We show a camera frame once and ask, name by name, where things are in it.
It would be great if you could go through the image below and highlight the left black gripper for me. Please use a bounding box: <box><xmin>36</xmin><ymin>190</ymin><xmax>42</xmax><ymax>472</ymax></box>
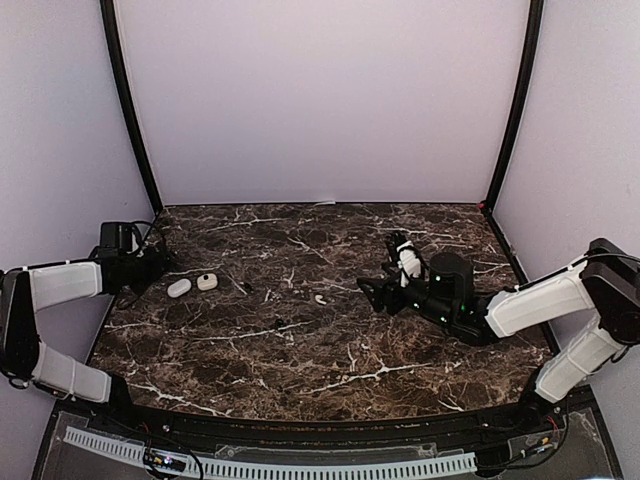
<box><xmin>120</xmin><ymin>241</ymin><xmax>178</xmax><ymax>297</ymax></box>

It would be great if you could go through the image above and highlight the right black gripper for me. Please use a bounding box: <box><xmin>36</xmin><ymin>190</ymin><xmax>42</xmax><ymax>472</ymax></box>
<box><xmin>358</xmin><ymin>261</ymin><xmax>457</xmax><ymax>327</ymax></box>

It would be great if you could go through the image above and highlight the white oval charging case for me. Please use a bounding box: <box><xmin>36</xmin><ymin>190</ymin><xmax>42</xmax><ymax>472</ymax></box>
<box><xmin>167</xmin><ymin>278</ymin><xmax>192</xmax><ymax>298</ymax></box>

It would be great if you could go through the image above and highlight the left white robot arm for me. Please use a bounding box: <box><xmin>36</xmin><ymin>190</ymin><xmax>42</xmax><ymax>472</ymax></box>
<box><xmin>1</xmin><ymin>221</ymin><xmax>171</xmax><ymax>436</ymax></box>

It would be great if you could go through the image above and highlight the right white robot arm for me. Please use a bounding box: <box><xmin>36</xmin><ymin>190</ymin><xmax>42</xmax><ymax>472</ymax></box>
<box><xmin>356</xmin><ymin>233</ymin><xmax>639</xmax><ymax>434</ymax></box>

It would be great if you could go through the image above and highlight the small white charging case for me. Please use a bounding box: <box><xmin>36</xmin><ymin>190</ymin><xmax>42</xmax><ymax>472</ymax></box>
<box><xmin>196</xmin><ymin>273</ymin><xmax>218</xmax><ymax>291</ymax></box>

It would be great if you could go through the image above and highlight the white slotted cable duct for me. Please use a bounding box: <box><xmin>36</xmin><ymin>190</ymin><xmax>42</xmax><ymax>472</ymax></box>
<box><xmin>62</xmin><ymin>426</ymin><xmax>477</xmax><ymax>480</ymax></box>

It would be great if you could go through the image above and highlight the black front rail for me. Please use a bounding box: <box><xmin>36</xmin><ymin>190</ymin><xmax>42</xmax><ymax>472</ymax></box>
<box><xmin>78</xmin><ymin>404</ymin><xmax>567</xmax><ymax>451</ymax></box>

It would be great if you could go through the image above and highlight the right black frame post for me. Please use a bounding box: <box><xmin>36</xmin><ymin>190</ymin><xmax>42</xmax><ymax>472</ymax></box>
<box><xmin>482</xmin><ymin>0</ymin><xmax>544</xmax><ymax>216</ymax></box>

